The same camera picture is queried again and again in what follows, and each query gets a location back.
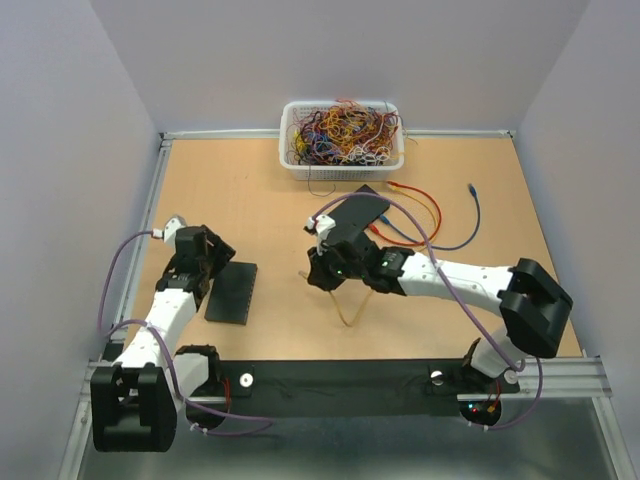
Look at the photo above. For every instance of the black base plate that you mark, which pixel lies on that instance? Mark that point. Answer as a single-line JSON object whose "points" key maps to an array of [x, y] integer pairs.
{"points": [[353, 388]]}

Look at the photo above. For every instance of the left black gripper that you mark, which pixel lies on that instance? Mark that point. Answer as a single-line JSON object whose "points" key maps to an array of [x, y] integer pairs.
{"points": [[221, 251]]}

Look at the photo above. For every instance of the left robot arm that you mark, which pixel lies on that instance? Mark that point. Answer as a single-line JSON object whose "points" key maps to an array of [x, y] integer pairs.
{"points": [[135, 401]]}

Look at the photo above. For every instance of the white plastic basket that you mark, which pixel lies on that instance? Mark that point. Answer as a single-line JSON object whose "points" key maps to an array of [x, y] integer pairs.
{"points": [[341, 140]]}

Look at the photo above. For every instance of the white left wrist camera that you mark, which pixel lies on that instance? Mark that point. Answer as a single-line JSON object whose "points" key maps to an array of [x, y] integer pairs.
{"points": [[169, 231]]}

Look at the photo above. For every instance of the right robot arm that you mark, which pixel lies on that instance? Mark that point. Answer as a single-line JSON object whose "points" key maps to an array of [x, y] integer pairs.
{"points": [[534, 308]]}

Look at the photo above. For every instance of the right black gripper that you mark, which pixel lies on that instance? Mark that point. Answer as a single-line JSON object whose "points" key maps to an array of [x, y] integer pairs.
{"points": [[317, 270]]}

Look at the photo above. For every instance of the black network switch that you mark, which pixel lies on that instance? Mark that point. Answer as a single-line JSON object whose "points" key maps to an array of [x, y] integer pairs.
{"points": [[361, 210], [231, 294]]}

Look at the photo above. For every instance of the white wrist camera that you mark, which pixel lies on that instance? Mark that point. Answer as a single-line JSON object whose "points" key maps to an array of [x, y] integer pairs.
{"points": [[169, 231], [319, 226]]}

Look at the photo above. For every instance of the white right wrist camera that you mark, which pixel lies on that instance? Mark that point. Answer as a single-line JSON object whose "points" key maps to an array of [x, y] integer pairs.
{"points": [[319, 226]]}

